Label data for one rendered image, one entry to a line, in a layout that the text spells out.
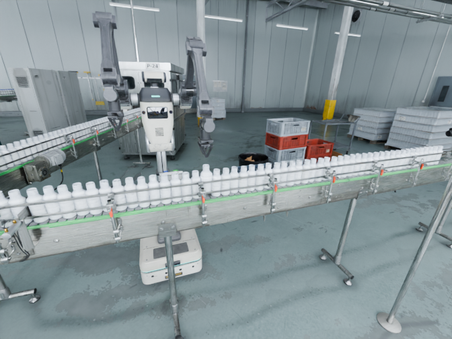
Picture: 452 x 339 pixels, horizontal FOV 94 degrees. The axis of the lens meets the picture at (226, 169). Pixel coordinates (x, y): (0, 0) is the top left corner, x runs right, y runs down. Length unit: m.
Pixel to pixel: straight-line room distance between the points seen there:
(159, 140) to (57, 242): 0.88
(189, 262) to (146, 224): 0.88
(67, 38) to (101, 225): 12.66
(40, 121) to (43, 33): 7.45
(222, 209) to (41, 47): 13.10
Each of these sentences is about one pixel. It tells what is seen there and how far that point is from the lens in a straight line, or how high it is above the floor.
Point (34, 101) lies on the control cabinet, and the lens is 6.91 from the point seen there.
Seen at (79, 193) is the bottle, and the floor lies 1.12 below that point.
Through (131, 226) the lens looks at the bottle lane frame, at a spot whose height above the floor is 0.91.
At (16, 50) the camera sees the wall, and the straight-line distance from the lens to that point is 14.18.
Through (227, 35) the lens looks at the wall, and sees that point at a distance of 14.11.
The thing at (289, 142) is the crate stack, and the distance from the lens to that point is 3.65.
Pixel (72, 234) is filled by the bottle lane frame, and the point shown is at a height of 0.92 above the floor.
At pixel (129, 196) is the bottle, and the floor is 1.07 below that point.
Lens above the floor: 1.63
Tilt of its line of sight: 22 degrees down
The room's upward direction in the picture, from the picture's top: 1 degrees clockwise
